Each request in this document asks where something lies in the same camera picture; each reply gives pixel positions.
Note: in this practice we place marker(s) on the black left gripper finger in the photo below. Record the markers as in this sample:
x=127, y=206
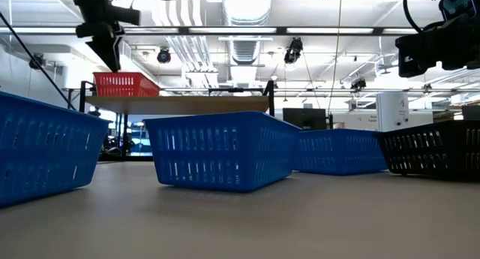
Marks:
x=103, y=50
x=116, y=49

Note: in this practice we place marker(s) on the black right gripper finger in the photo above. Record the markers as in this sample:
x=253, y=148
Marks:
x=412, y=62

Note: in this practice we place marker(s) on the black plastic basket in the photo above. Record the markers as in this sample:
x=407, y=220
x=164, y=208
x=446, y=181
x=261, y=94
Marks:
x=431, y=150

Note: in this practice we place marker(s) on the blue plastic basket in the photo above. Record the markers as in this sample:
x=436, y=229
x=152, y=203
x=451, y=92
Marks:
x=337, y=152
x=210, y=154
x=45, y=150

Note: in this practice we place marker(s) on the red plastic basket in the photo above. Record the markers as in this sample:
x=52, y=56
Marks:
x=131, y=85

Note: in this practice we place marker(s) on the black ceiling spotlight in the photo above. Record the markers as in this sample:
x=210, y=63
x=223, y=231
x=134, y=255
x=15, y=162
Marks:
x=293, y=50
x=164, y=55
x=36, y=62
x=358, y=83

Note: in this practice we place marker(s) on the white pillar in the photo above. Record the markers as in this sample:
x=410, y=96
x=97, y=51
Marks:
x=392, y=110

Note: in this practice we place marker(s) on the dark background monitor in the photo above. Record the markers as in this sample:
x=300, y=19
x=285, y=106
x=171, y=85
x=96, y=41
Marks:
x=471, y=112

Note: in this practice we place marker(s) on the blue storage rack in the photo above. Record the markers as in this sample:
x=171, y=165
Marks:
x=141, y=140

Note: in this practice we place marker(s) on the black monitor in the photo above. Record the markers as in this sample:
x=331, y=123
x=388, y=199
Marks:
x=304, y=119

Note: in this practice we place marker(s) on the long ceiling light bar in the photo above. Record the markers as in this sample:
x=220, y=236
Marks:
x=281, y=31

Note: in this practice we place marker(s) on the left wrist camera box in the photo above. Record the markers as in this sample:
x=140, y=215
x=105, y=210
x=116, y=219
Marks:
x=129, y=15

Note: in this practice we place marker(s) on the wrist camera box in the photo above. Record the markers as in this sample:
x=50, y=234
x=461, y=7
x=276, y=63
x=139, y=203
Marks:
x=129, y=15
x=459, y=3

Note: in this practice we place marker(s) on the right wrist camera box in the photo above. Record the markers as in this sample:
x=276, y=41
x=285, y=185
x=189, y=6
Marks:
x=459, y=3

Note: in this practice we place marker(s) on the wooden shelf black frame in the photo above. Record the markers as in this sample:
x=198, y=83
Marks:
x=180, y=105

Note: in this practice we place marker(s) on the black table frame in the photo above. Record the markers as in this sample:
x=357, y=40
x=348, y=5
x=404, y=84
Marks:
x=127, y=158

